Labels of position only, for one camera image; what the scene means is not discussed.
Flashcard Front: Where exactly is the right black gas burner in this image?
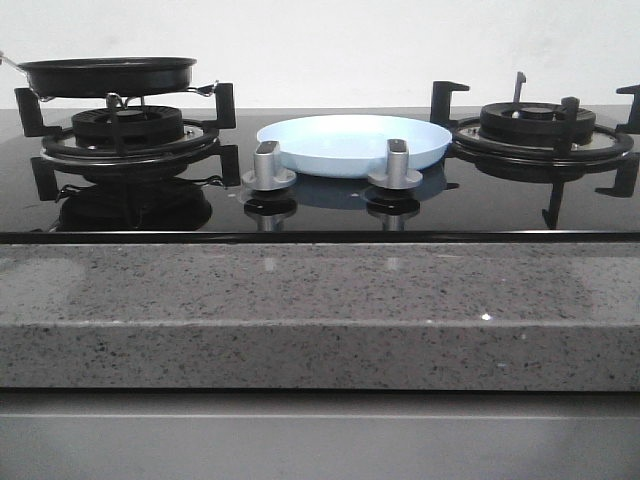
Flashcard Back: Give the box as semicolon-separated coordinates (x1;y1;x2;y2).
479;102;567;147

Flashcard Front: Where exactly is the black gas burner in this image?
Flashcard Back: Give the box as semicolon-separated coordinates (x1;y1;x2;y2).
479;102;567;147
71;105;184;148

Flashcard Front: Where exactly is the black glass gas hob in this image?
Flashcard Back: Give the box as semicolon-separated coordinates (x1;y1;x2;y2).
1;109;639;244

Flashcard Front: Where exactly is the left black gas burner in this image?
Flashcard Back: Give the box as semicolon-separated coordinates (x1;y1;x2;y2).
71;105;184;148

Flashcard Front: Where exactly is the black frying pan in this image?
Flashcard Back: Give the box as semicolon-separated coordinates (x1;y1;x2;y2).
1;55;197;98

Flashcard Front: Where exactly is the right silver control knob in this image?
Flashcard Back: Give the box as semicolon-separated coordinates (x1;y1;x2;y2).
367;139;423;190

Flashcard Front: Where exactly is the left black pan support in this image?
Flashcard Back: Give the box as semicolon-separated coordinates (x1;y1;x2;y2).
15;83;239;190

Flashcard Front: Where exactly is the wire pan reducer ring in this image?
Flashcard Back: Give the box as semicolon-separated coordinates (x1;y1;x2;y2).
34;79;221;121

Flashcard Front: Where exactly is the black pan support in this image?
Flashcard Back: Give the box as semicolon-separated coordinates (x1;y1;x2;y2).
430;72;639;229
15;83;239;190

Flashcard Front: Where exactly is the light blue plate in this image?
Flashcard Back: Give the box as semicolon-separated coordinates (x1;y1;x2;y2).
257;114;452;178

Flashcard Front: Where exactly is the left silver control knob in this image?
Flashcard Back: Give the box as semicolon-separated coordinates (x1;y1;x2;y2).
242;141;297;192

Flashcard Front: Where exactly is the right black pan support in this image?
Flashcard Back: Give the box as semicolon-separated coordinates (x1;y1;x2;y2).
430;72;639;229

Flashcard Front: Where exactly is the silver control knob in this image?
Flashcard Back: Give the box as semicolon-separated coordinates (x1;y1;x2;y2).
367;139;423;190
242;141;297;192

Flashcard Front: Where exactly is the grey cabinet front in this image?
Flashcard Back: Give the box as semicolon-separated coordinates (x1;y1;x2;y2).
1;390;639;479

